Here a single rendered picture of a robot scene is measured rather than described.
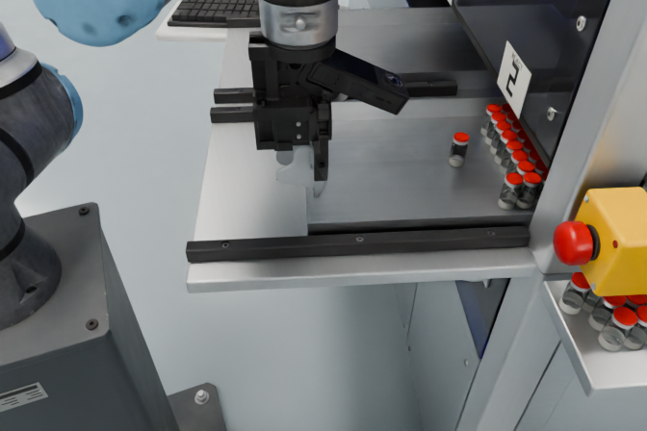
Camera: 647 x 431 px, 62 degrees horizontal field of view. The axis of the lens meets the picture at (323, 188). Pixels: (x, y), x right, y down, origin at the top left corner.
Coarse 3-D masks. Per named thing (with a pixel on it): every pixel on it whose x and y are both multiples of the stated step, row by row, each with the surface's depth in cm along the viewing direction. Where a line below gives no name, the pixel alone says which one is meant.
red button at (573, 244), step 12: (564, 228) 48; (576, 228) 47; (564, 240) 48; (576, 240) 47; (588, 240) 47; (564, 252) 48; (576, 252) 47; (588, 252) 47; (564, 264) 49; (576, 264) 48
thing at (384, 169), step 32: (480, 96) 83; (352, 128) 82; (384, 128) 82; (416, 128) 82; (448, 128) 82; (480, 128) 82; (352, 160) 76; (384, 160) 76; (416, 160) 76; (448, 160) 76; (480, 160) 76; (352, 192) 71; (384, 192) 71; (416, 192) 71; (448, 192) 71; (480, 192) 71; (320, 224) 62; (352, 224) 62; (384, 224) 63; (416, 224) 63; (448, 224) 64; (480, 224) 64; (512, 224) 64
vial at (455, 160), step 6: (456, 144) 73; (462, 144) 72; (456, 150) 73; (462, 150) 73; (450, 156) 75; (456, 156) 74; (462, 156) 74; (450, 162) 75; (456, 162) 74; (462, 162) 74
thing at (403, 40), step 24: (360, 24) 109; (384, 24) 110; (408, 24) 110; (432, 24) 110; (456, 24) 110; (360, 48) 102; (384, 48) 102; (408, 48) 102; (432, 48) 102; (456, 48) 102; (408, 72) 88; (432, 72) 89; (456, 72) 89; (480, 72) 89
